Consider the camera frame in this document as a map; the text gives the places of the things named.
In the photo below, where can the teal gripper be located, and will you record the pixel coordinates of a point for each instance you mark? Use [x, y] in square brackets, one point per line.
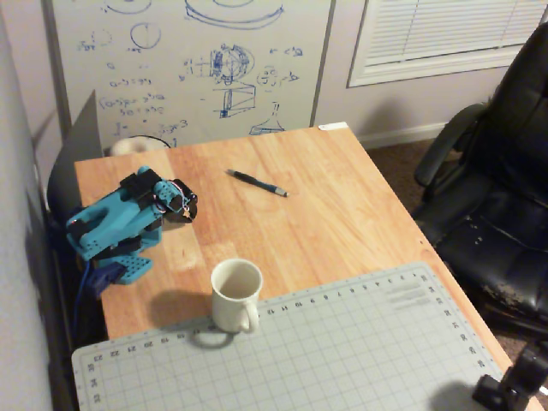
[187, 212]

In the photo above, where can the dark blue pen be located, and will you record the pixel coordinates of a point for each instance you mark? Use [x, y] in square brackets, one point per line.
[257, 182]

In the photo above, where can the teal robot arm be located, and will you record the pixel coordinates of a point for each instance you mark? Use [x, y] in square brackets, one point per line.
[115, 218]

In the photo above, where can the white round roll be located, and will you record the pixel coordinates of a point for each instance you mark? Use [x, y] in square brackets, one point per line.
[128, 146]

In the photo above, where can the dark blue table clamp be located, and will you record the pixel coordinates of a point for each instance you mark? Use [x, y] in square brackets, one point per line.
[103, 278]

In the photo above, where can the white ceramic mug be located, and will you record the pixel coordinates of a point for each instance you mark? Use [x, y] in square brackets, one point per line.
[229, 306]

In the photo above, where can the whiteboard with blue drawings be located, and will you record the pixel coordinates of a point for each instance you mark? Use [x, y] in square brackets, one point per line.
[192, 85]

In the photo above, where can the grey cutting mat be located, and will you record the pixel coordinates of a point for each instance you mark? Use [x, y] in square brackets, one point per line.
[299, 355]

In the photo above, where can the white window blinds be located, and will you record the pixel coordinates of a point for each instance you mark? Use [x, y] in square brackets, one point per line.
[445, 38]

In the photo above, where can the black leather office chair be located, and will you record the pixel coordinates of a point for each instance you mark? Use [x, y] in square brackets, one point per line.
[501, 205]

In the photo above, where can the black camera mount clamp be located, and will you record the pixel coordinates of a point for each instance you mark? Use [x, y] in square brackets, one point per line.
[509, 385]

